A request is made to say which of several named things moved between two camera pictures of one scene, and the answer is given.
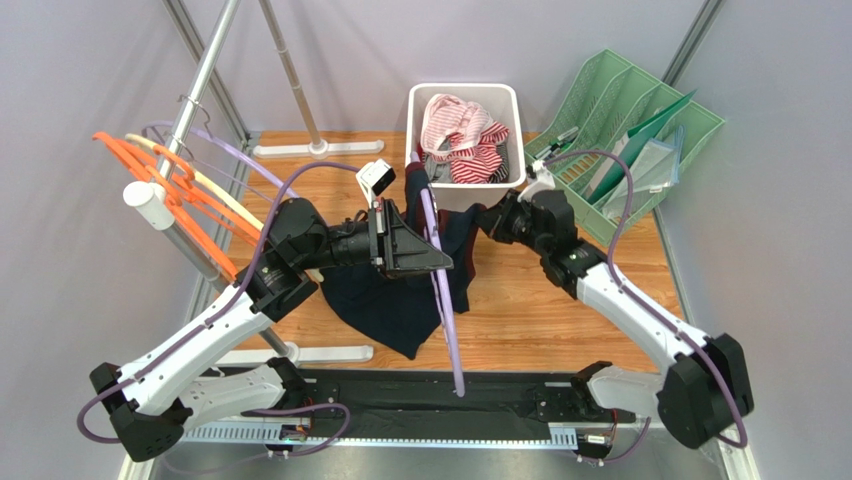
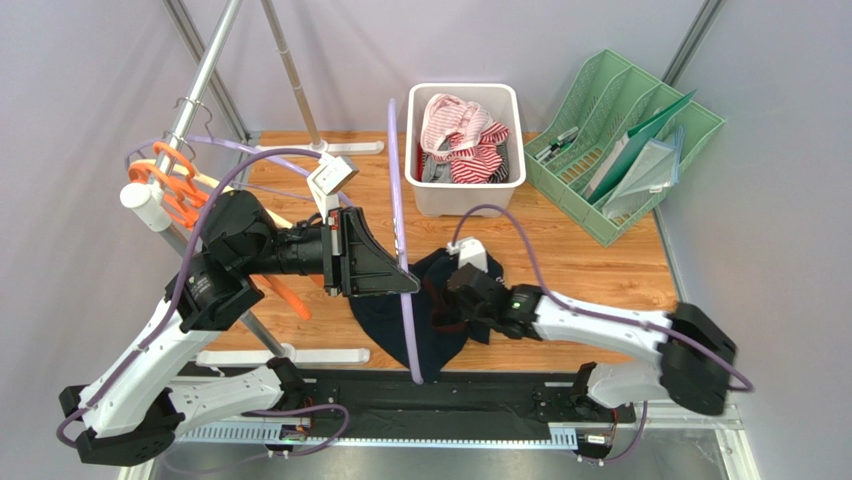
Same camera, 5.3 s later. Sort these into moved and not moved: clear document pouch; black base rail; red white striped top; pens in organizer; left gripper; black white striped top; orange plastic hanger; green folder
Moved: left gripper; orange plastic hanger
Not moved: black base rail; red white striped top; clear document pouch; pens in organizer; black white striped top; green folder
